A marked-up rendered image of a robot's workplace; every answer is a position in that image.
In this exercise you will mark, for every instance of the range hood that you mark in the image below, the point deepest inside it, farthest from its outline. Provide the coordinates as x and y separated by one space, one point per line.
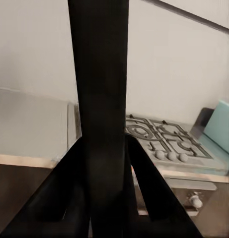
216 11

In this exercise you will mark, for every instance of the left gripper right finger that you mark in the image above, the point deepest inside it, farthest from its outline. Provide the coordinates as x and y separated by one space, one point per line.
168 219

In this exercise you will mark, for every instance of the microwave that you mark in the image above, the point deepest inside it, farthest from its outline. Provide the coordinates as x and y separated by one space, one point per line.
218 127

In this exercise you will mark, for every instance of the burner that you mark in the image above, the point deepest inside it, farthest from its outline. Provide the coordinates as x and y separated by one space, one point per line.
165 142

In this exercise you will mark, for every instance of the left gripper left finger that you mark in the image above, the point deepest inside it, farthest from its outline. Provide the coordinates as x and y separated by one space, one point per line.
60 206

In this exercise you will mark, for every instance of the poster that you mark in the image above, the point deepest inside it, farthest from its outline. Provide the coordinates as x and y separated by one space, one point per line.
99 30

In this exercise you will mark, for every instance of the oven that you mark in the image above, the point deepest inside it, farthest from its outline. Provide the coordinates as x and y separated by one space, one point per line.
192 194

